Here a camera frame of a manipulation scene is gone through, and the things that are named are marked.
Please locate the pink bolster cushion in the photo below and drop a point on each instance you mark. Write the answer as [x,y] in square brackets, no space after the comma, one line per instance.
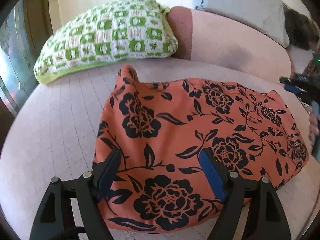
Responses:
[214,39]

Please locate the orange black floral cloth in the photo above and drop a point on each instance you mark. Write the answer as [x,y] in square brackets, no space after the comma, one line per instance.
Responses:
[160,130]

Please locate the person's right hand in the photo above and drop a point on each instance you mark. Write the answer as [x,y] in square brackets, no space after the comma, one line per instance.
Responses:
[314,121]

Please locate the grey pillow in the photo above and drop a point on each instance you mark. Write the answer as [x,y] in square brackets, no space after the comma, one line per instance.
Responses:
[266,16]

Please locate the green white checkered pillow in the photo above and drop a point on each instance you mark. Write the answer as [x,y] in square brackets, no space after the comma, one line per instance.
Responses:
[116,31]

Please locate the dark fuzzy cushion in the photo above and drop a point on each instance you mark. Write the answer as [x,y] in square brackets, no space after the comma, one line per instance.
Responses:
[300,29]

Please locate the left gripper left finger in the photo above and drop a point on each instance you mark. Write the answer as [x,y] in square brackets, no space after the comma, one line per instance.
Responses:
[69,208]

